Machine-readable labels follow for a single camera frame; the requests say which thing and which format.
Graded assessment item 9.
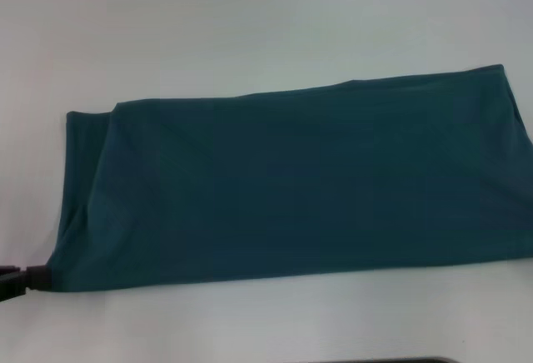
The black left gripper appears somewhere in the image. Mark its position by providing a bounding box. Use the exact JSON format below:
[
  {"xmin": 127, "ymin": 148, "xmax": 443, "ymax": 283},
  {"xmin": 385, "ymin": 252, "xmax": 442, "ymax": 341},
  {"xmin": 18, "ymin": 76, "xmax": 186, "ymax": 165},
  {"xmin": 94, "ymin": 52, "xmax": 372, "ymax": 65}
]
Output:
[{"xmin": 0, "ymin": 263, "xmax": 54, "ymax": 305}]

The teal blue printed t-shirt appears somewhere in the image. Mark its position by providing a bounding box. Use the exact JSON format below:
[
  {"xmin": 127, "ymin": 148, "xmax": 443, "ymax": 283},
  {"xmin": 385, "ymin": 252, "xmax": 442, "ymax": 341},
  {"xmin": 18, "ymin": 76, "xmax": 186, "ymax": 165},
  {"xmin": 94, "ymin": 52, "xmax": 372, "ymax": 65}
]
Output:
[{"xmin": 46, "ymin": 62, "xmax": 533, "ymax": 296}]

